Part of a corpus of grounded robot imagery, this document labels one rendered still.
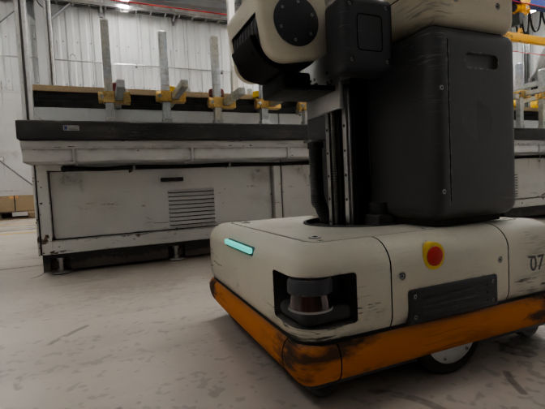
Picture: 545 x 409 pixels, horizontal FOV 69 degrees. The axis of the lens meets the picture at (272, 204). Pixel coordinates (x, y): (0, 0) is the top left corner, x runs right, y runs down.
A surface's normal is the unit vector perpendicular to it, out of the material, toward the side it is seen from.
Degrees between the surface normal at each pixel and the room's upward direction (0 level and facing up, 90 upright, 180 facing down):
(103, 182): 90
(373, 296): 90
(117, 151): 90
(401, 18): 90
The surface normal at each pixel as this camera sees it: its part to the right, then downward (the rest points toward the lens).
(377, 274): 0.39, 0.03
